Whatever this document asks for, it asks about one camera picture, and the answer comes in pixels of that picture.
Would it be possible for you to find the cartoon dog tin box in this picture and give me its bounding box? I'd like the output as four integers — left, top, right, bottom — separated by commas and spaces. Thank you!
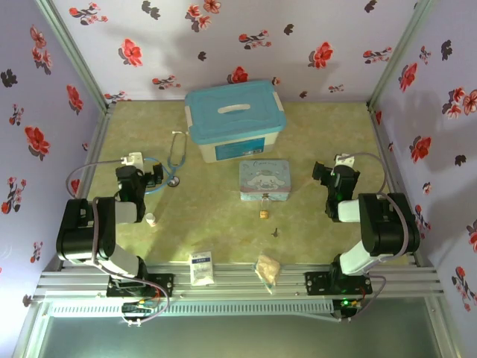
238, 160, 292, 203

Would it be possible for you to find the blue stethoscope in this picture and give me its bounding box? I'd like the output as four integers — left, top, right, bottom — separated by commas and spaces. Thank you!
143, 130, 188, 195

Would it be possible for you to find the blue lidded storage box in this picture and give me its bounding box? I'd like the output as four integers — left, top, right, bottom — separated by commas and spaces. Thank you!
184, 78, 288, 164

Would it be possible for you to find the white sealed packet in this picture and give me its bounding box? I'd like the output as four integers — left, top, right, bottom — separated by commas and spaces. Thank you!
189, 251, 217, 287

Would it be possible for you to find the clear bag of cotton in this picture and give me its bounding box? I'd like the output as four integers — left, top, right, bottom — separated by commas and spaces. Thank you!
253, 253, 282, 295

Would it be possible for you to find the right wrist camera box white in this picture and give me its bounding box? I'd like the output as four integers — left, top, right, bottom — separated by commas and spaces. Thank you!
333, 154, 356, 169

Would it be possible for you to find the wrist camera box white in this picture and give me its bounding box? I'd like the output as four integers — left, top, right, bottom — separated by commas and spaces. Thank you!
121, 151, 146, 169
333, 154, 356, 169

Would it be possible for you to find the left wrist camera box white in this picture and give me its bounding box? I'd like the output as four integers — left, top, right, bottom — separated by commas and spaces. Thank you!
121, 151, 146, 169

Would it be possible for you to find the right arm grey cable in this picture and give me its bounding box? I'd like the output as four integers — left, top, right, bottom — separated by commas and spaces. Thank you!
337, 152, 423, 324

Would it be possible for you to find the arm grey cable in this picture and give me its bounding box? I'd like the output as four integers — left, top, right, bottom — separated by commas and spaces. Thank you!
66, 157, 171, 326
337, 152, 423, 324

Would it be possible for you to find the aluminium side rail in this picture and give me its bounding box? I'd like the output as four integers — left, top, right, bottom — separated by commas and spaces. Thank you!
367, 104, 435, 268
43, 106, 116, 271

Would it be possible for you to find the left arm grey cable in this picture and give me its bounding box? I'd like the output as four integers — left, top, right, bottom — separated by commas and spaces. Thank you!
66, 157, 171, 326

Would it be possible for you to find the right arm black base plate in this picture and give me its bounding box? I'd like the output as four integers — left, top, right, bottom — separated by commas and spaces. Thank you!
304, 271, 373, 296

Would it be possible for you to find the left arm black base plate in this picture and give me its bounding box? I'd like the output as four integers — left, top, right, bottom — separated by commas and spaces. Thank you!
106, 274, 175, 298

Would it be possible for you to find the aluminium front rail frame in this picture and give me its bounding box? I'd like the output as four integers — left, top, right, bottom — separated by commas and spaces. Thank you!
32, 260, 445, 301

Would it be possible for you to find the white slotted cable duct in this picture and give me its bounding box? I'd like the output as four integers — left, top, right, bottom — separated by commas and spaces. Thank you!
48, 300, 333, 318

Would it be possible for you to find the aluminium corner post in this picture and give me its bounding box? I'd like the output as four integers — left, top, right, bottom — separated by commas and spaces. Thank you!
34, 0, 113, 110
366, 0, 440, 109

